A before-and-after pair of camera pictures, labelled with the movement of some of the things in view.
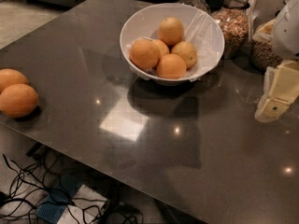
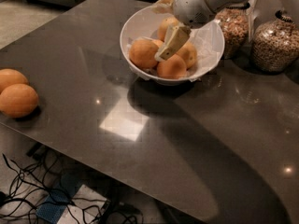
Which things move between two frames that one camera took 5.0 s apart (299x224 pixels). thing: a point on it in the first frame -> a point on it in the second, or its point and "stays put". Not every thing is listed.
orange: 188,51 stays put
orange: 144,53 stays put
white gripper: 287,32 -> 191,6
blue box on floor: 58,198 stays put
